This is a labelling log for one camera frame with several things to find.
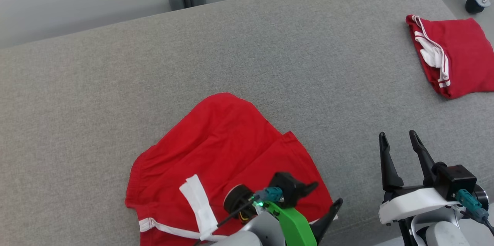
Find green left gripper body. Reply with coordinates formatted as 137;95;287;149
224;184;318;246

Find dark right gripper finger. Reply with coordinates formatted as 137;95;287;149
379;132;404;192
409;130;436;185

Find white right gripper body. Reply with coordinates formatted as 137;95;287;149
378;185;464;225

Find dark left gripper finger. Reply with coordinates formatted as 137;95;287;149
302;181;320;197
310;198;343;245

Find red Bulls 23 shorts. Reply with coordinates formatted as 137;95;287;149
124;92;339;246

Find red and white jersey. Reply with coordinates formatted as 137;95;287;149
405;14;494;100

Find grey fabric sofa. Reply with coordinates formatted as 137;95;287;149
0;0;494;246

